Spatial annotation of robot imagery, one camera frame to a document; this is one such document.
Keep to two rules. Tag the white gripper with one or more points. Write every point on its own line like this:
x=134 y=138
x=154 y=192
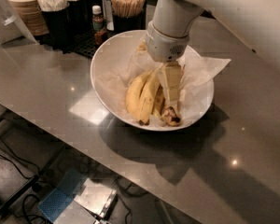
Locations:
x=164 y=47

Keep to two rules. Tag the bruised yellow banana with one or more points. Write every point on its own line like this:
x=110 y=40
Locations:
x=170 y=116

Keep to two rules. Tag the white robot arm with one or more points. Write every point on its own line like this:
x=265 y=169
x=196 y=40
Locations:
x=256 y=23

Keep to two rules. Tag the left yellow banana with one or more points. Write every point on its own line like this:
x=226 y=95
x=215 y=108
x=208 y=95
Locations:
x=134 y=92

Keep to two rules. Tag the white ceramic bowl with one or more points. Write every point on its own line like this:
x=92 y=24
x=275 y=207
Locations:
x=116 y=63

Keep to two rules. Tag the long yellow banana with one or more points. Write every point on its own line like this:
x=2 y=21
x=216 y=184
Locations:
x=147 y=98

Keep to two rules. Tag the middle yellow banana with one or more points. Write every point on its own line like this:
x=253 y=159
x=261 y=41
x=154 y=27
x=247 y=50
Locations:
x=158 y=104

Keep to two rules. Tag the white paper liner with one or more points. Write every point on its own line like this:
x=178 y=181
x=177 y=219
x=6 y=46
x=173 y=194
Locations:
x=196 y=67

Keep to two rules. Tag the black stir stick holder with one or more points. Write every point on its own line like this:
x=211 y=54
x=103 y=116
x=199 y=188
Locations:
x=124 y=24

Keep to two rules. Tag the wooden stir sticks bundle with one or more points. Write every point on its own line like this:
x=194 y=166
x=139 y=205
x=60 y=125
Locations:
x=127 y=8

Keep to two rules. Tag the small brown sauce bottle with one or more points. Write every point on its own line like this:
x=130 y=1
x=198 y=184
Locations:
x=98 y=23

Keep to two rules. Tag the black rubber mat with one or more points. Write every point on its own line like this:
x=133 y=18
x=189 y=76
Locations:
x=83 y=44

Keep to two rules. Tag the black container with napkins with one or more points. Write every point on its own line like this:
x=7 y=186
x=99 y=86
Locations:
x=80 y=15

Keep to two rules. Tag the black cup with packets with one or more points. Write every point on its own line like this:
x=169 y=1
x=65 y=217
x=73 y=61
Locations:
x=55 y=13

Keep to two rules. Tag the stack of brown cup sleeves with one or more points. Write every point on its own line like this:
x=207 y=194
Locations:
x=31 y=15

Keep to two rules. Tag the silver metal box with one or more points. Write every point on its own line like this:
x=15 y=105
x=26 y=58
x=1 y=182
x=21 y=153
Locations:
x=89 y=203

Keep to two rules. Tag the blue box on floor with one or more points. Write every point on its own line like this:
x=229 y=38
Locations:
x=60 y=195

